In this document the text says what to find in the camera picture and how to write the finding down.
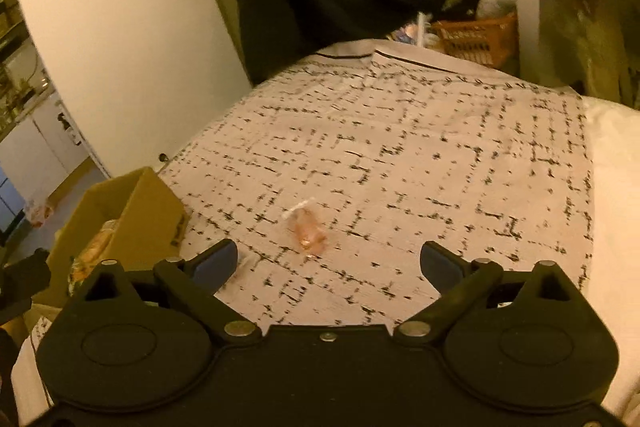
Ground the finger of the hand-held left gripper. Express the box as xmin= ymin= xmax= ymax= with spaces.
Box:
xmin=0 ymin=248 xmax=53 ymax=297

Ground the white kitchen cabinet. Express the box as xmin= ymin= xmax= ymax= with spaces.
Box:
xmin=0 ymin=107 xmax=108 ymax=228

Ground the clear orange snack packet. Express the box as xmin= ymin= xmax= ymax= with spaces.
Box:
xmin=281 ymin=198 xmax=328 ymax=258

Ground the grey green door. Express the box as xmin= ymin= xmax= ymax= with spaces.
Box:
xmin=200 ymin=0 xmax=253 ymax=88

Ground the brown cardboard box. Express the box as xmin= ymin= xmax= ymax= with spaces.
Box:
xmin=45 ymin=167 xmax=191 ymax=308

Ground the orange plastic basket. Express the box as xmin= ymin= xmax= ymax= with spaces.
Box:
xmin=430 ymin=13 xmax=518 ymax=68

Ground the white bed sheet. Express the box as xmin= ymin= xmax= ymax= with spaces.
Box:
xmin=582 ymin=94 xmax=640 ymax=423

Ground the printed checked blanket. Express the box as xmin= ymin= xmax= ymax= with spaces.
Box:
xmin=157 ymin=38 xmax=596 ymax=328

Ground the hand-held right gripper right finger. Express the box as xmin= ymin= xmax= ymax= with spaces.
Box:
xmin=392 ymin=240 xmax=583 ymax=345

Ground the yellow snack packet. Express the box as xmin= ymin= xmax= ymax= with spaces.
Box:
xmin=69 ymin=219 xmax=122 ymax=293

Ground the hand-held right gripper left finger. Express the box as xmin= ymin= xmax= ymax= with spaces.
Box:
xmin=70 ymin=238 xmax=262 ymax=346

